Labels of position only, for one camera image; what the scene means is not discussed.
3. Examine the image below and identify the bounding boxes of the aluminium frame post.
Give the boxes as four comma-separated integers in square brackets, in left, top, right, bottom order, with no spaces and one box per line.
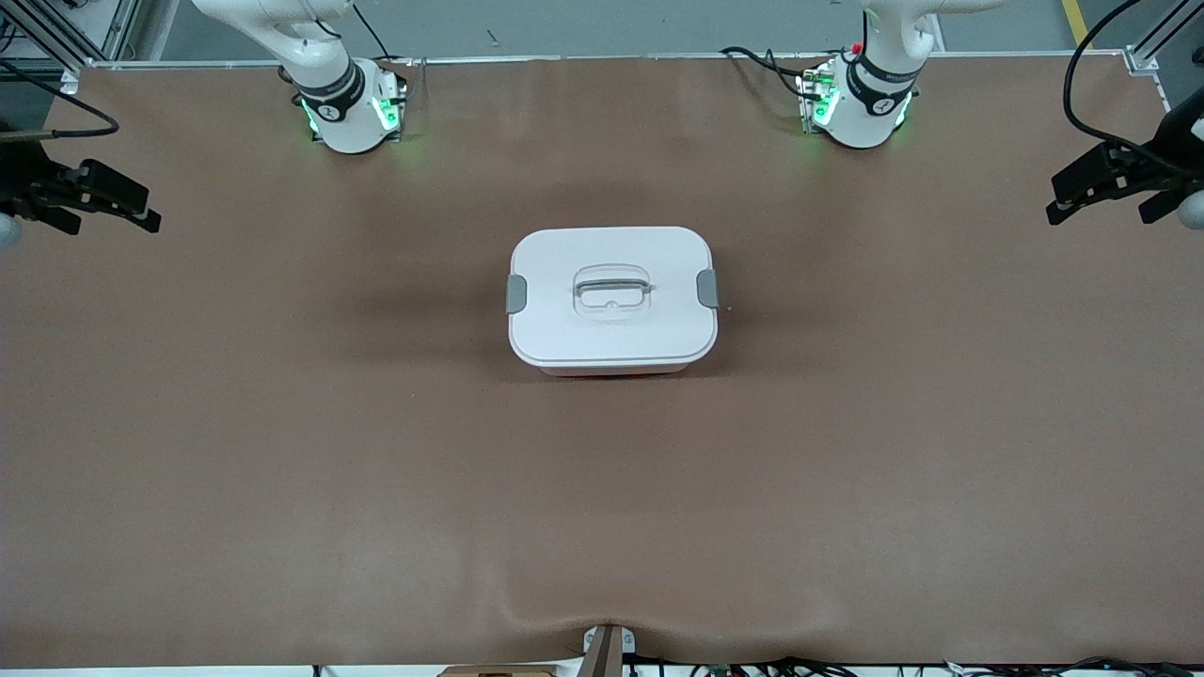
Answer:
[0,0,180,71]
[1127,0,1204,78]

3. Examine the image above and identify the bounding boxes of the black right arm base cable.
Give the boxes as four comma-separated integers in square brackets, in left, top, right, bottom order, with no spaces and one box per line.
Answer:
[351,3,415,71]

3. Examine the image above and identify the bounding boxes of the pink plastic box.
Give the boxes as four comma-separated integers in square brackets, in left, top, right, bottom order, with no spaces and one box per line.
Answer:
[541,365,692,378]

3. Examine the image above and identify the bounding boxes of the brown table cover sheet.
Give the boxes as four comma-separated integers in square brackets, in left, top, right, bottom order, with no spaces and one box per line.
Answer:
[0,55,1204,670]

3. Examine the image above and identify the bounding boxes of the wooden bracket with metal plate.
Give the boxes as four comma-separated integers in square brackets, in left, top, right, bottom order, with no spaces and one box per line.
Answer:
[580,623,637,677]

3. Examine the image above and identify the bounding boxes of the black arm base cable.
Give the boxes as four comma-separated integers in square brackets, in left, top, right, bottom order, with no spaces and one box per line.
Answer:
[720,45,829,100]
[351,3,415,71]

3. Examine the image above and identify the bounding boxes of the black left arm base cable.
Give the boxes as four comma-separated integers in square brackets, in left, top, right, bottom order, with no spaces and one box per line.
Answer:
[720,45,829,100]

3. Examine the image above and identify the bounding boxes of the white box lid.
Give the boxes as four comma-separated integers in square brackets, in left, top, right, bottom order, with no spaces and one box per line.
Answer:
[505,226,721,370]

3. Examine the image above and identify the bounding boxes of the aluminium table edge rail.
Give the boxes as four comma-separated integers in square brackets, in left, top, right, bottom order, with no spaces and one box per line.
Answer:
[61,52,1144,71]

